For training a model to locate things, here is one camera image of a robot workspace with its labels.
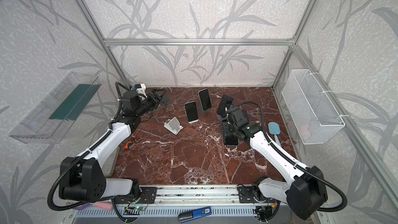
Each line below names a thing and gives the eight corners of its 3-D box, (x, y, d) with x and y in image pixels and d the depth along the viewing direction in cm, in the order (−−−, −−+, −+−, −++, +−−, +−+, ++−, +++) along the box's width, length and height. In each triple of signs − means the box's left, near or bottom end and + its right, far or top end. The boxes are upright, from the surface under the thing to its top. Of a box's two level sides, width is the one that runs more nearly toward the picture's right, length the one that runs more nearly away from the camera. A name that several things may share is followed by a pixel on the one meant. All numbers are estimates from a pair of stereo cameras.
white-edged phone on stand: (188, 124, 102) (186, 111, 90) (186, 116, 106) (184, 103, 94) (199, 121, 103) (198, 108, 92) (196, 114, 107) (195, 100, 96)
